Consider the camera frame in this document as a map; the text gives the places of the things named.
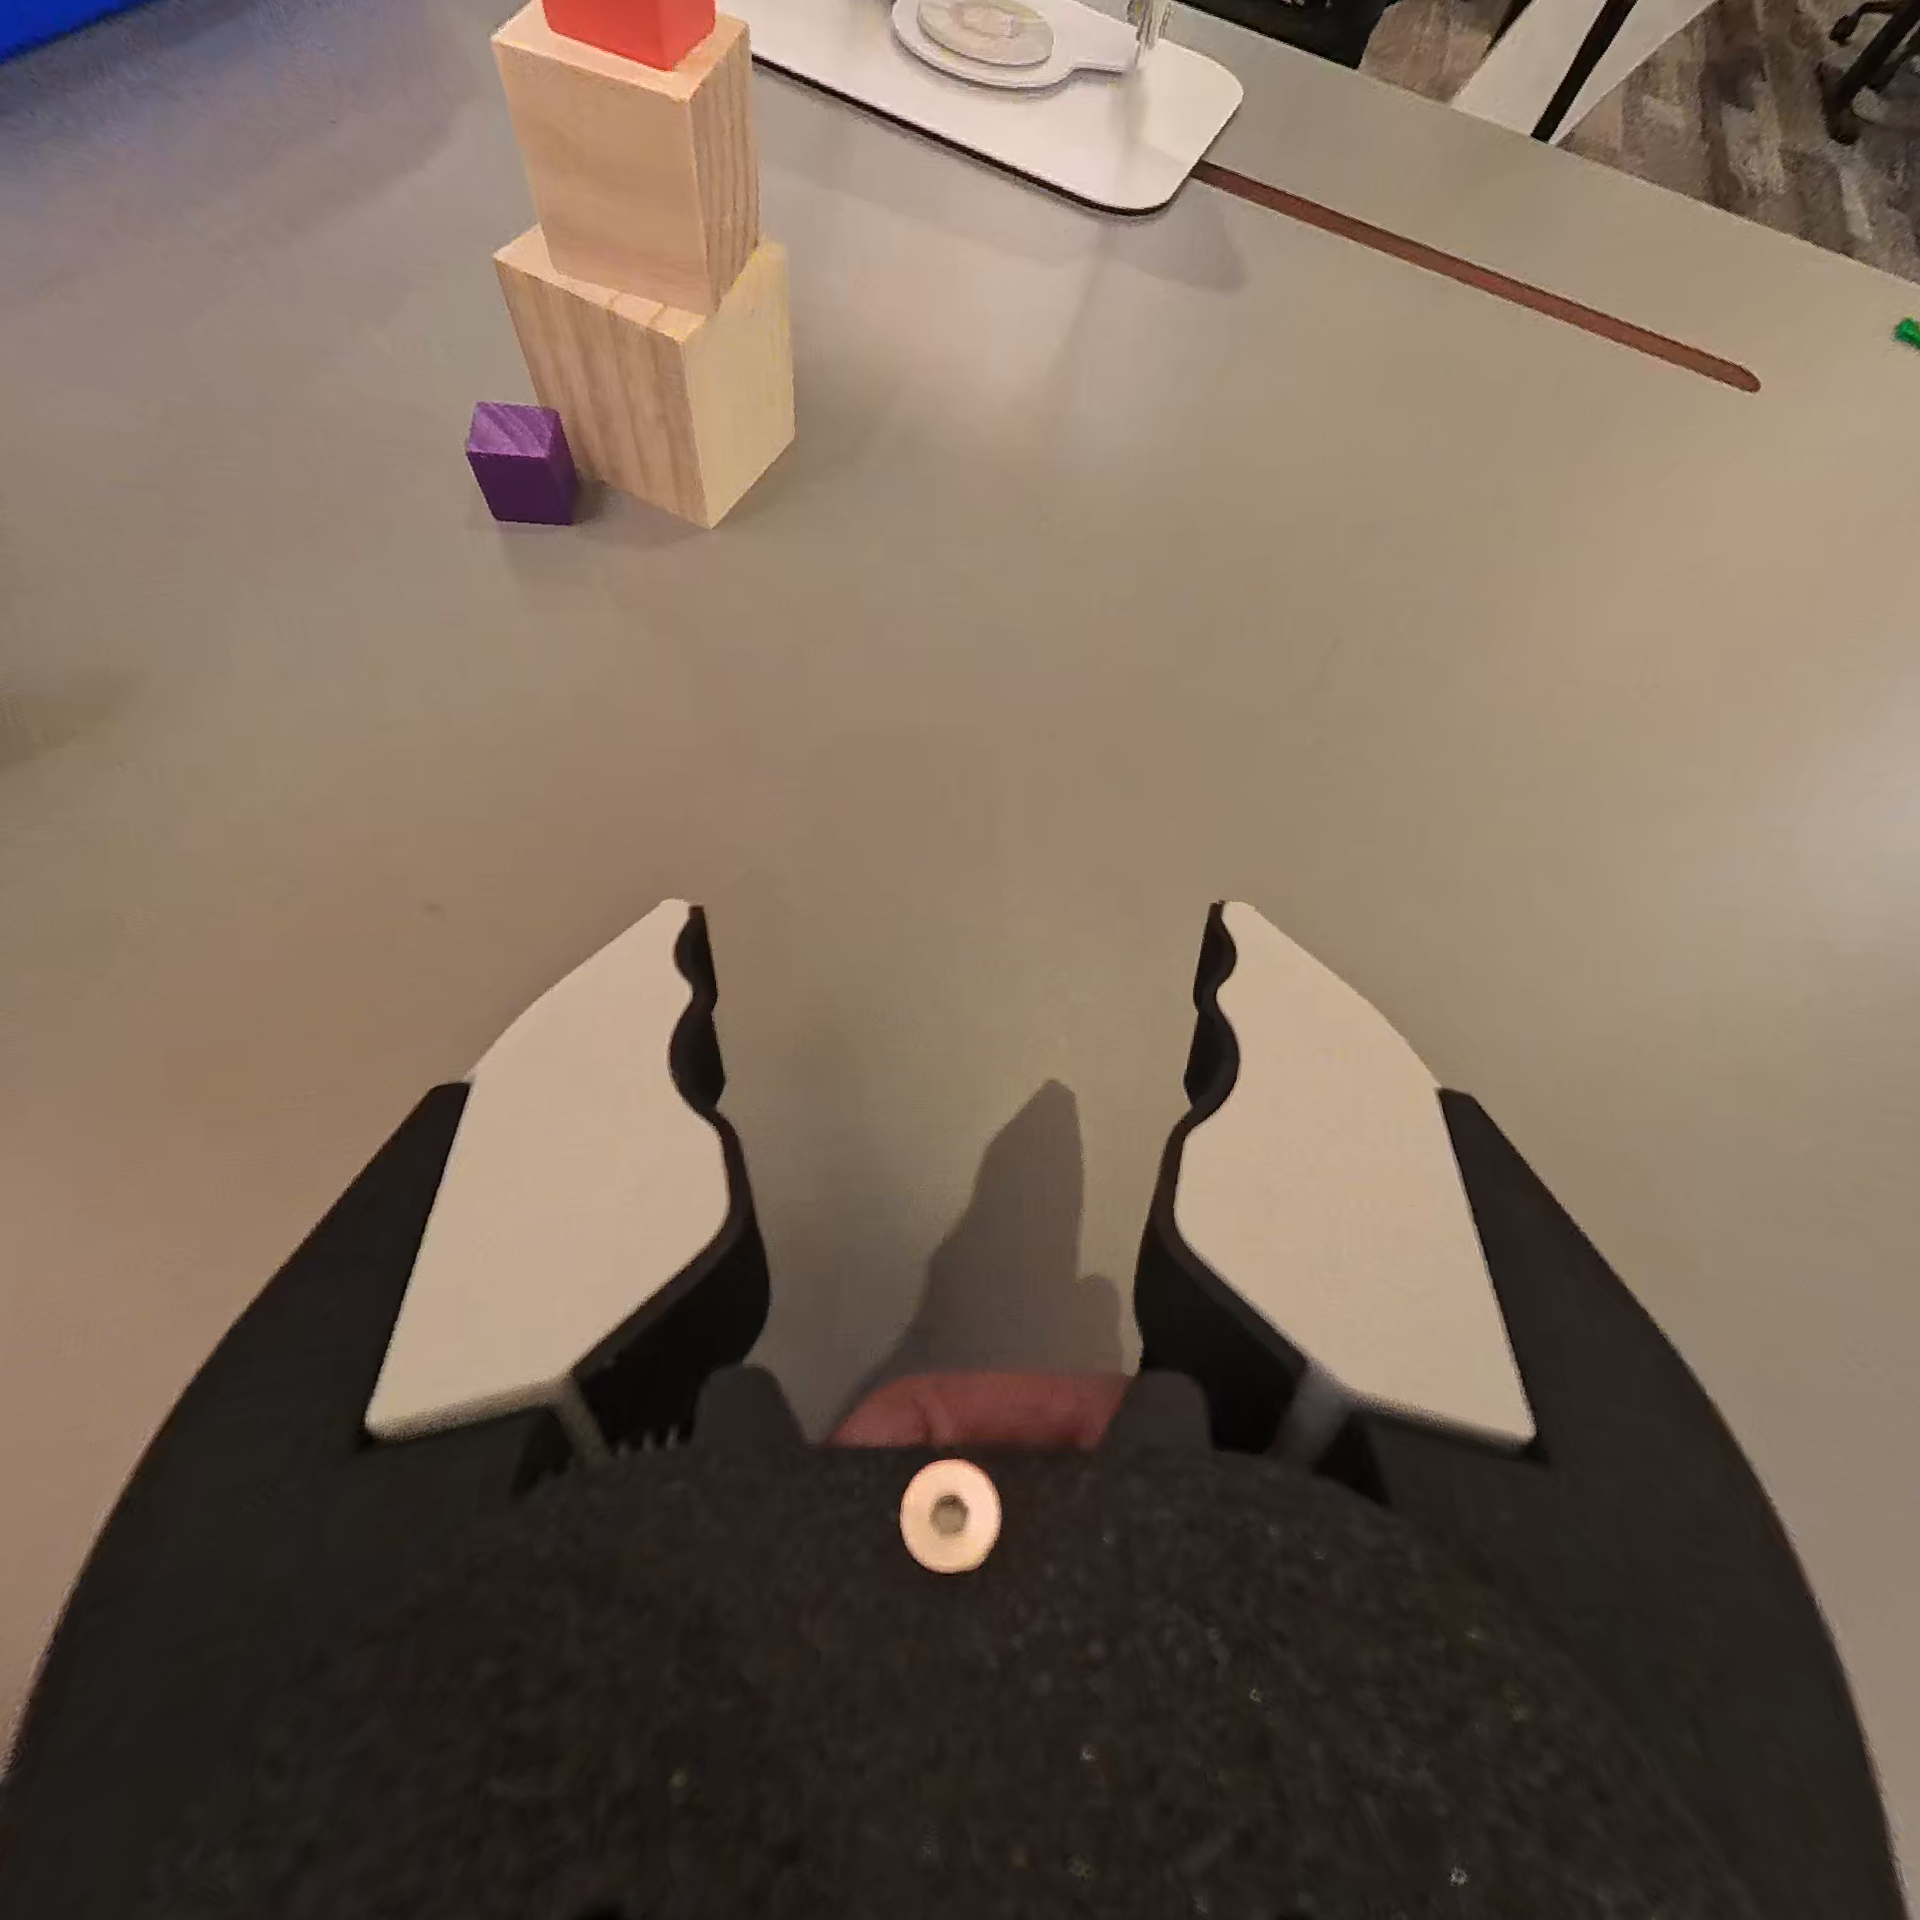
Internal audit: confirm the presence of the white folding stand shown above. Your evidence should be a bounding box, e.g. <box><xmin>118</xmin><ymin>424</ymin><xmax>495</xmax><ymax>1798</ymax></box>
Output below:
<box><xmin>736</xmin><ymin>0</ymin><xmax>1248</xmax><ymax>214</ymax></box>

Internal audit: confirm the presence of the purple wooden cube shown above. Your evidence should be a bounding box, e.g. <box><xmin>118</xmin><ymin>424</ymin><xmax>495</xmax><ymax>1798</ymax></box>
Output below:
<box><xmin>466</xmin><ymin>402</ymin><xmax>581</xmax><ymax>530</ymax></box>

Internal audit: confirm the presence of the medium wooden cube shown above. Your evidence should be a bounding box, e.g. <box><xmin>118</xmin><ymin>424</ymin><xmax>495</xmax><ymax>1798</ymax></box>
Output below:
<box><xmin>493</xmin><ymin>0</ymin><xmax>762</xmax><ymax>318</ymax></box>

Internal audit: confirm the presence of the large wooden cube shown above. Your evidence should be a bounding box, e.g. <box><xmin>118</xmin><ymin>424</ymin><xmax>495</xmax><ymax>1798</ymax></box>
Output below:
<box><xmin>493</xmin><ymin>219</ymin><xmax>800</xmax><ymax>530</ymax></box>

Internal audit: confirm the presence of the red wooden cube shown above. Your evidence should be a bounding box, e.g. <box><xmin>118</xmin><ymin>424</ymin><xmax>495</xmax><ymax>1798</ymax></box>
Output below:
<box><xmin>547</xmin><ymin>0</ymin><xmax>722</xmax><ymax>70</ymax></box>

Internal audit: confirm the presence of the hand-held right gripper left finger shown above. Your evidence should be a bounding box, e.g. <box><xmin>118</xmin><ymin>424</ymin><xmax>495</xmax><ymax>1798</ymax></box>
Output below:
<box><xmin>368</xmin><ymin>900</ymin><xmax>771</xmax><ymax>1453</ymax></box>

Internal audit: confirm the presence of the white slanted panel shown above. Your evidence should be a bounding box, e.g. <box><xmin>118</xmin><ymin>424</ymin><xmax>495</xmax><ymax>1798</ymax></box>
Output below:
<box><xmin>1450</xmin><ymin>0</ymin><xmax>1653</xmax><ymax>144</ymax></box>

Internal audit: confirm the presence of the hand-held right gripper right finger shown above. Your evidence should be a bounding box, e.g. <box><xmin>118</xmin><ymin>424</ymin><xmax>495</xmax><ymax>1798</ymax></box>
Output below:
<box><xmin>1135</xmin><ymin>900</ymin><xmax>1539</xmax><ymax>1461</ymax></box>

